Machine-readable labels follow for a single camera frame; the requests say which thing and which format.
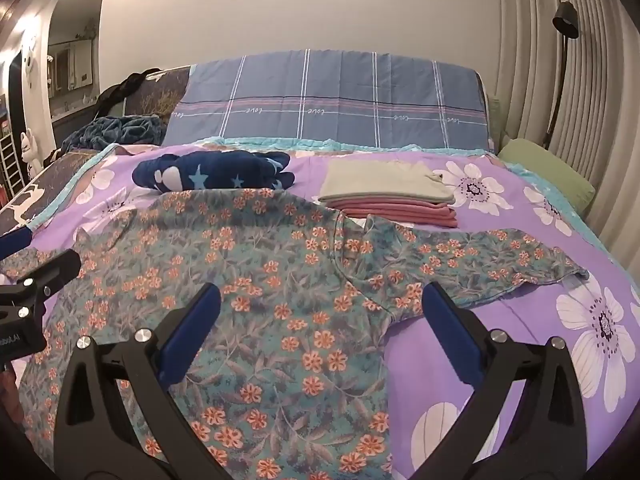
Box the cream curtains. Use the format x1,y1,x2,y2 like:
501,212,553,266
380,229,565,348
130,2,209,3
495,0,640,281

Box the teal floral shirt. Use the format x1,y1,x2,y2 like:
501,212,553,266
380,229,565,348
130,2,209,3
0,187,591,480

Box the folded beige garment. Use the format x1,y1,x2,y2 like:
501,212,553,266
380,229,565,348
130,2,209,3
318,160,455,206

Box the blue fuzzy blanket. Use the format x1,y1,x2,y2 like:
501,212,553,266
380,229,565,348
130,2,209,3
60,115,166,153

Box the white wire rack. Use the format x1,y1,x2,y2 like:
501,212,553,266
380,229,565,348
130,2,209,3
0,132,23,196

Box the dark floral headboard cover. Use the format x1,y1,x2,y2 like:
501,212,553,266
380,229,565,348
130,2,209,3
124,66,192,122

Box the navy star-print cloth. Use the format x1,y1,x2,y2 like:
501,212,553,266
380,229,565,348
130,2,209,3
131,150,296,195

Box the black garment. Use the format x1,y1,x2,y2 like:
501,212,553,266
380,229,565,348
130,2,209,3
95,67,163,116

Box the dark printed blanket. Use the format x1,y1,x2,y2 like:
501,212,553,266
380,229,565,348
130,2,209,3
0,149,108,241

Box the black floor lamp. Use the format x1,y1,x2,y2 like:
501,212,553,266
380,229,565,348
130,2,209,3
542,1,581,151

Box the white cat figurine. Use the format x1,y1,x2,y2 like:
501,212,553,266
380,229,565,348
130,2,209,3
20,127,43,176

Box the blue plaid quilt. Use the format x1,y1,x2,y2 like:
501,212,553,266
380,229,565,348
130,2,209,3
162,49,491,151

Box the purple floral bedsheet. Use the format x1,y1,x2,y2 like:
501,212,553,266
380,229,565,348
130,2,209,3
0,142,640,480

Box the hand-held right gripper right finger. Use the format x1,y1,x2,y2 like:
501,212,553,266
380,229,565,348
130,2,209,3
422,280,588,480

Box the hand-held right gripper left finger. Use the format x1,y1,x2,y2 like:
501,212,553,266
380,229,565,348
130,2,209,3
52,282,236,480

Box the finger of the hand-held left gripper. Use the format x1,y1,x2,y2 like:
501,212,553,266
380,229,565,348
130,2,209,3
0,229,32,262
0,249,82,317

